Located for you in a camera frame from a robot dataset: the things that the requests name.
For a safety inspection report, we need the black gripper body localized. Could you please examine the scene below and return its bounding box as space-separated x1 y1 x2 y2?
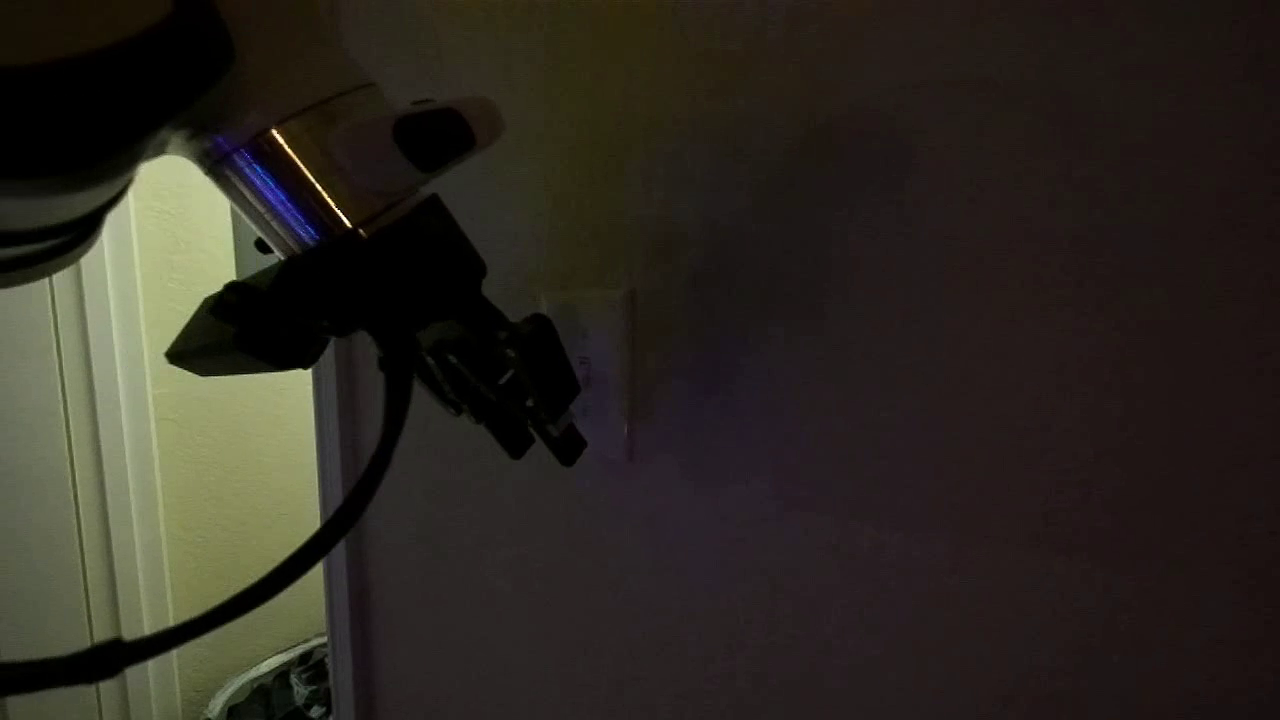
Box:
349 191 541 444

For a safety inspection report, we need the white light switch plate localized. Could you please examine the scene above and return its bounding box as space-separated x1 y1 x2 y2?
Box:
537 285 640 467

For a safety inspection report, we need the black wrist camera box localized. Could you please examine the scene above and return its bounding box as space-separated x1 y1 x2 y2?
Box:
164 255 344 382

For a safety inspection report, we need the grey metal wall plate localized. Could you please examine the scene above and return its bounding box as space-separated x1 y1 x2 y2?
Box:
226 206 293 285

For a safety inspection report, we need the white door frame trim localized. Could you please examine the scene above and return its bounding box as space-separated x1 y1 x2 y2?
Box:
46 196 189 720

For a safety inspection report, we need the black cable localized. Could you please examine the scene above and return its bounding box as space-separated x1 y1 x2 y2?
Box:
0 332 419 699

